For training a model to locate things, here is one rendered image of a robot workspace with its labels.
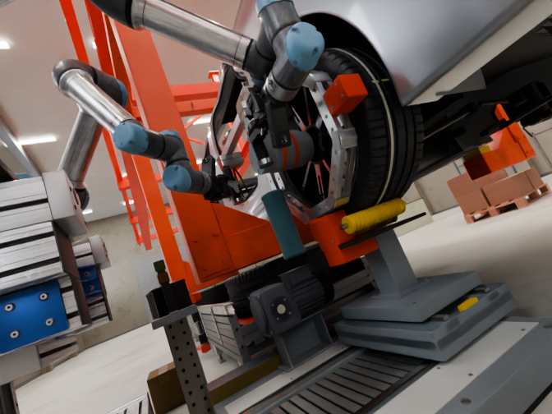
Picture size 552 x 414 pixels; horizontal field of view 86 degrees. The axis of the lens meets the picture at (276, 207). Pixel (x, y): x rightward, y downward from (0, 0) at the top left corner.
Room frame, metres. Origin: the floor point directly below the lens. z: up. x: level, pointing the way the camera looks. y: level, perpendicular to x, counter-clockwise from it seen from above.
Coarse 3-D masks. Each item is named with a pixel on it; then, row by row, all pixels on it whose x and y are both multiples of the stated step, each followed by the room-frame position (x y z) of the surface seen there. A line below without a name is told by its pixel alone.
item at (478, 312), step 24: (480, 288) 1.00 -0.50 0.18; (504, 288) 0.99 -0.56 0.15; (456, 312) 0.98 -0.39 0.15; (480, 312) 0.93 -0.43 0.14; (504, 312) 0.97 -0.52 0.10; (360, 336) 1.15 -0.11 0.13; (384, 336) 1.02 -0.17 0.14; (408, 336) 0.93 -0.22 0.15; (432, 336) 0.85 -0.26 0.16; (456, 336) 0.88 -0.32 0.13
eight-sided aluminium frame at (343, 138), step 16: (320, 80) 0.83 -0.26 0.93; (320, 96) 0.83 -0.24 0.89; (320, 112) 0.85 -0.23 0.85; (336, 128) 0.82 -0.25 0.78; (352, 128) 0.84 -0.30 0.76; (336, 144) 0.84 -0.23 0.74; (352, 144) 0.85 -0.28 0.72; (336, 160) 0.87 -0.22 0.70; (352, 160) 0.89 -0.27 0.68; (272, 176) 1.27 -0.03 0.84; (336, 176) 0.90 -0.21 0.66; (288, 192) 1.28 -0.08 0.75; (336, 192) 0.93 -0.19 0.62; (304, 208) 1.21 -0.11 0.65; (320, 208) 1.03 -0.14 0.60; (336, 208) 1.00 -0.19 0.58
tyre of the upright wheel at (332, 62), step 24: (360, 48) 0.93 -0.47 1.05; (336, 72) 0.85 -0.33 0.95; (360, 72) 0.83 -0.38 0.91; (384, 72) 0.87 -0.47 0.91; (384, 96) 0.84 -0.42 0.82; (360, 120) 0.84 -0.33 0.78; (384, 120) 0.85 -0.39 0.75; (408, 120) 0.89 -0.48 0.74; (360, 144) 0.88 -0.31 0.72; (384, 144) 0.86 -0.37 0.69; (408, 144) 0.91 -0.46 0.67; (360, 168) 0.92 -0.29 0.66; (384, 168) 0.90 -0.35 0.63; (408, 168) 0.97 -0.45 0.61; (360, 192) 0.96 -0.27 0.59; (384, 192) 0.98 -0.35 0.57
